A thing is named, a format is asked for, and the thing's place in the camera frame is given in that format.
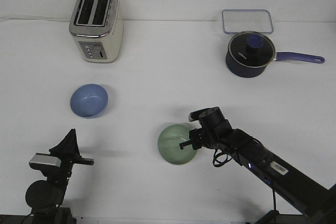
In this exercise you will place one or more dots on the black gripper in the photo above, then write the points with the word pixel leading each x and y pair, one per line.
pixel 214 128
pixel 67 151

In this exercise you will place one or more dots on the green bowl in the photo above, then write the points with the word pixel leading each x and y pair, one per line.
pixel 169 145

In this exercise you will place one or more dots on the blue bowl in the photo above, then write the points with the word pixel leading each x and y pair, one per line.
pixel 89 100

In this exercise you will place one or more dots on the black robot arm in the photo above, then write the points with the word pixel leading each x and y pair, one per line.
pixel 315 203
pixel 45 197

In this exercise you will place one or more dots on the dark blue saucepan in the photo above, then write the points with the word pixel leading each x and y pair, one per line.
pixel 247 72

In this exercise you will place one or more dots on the glass pot lid blue knob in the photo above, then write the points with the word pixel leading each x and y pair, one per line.
pixel 251 49

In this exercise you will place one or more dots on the cream and chrome toaster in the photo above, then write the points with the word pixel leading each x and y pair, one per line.
pixel 97 29

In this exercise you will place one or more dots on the clear container blue rim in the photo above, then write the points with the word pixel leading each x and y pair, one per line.
pixel 238 20

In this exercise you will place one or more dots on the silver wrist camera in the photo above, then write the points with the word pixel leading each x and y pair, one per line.
pixel 197 115
pixel 40 160

